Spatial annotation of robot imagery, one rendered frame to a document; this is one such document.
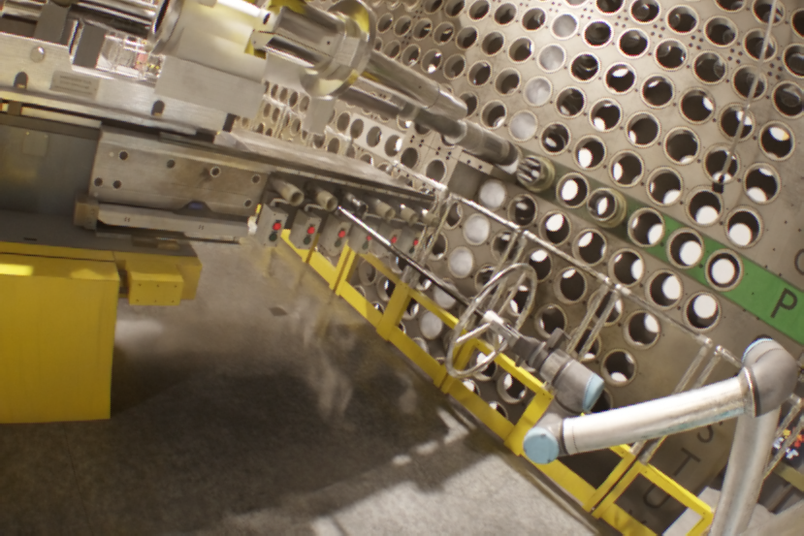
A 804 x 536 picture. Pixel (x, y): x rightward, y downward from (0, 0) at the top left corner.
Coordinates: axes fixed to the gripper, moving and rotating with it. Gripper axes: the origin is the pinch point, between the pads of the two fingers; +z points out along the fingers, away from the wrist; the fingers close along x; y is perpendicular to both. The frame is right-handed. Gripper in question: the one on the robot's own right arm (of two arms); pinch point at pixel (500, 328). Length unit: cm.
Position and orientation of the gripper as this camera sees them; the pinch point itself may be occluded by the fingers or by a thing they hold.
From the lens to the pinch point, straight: 126.1
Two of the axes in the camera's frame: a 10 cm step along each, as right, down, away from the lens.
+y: -5.1, 8.5, 0.7
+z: -6.4, -4.4, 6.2
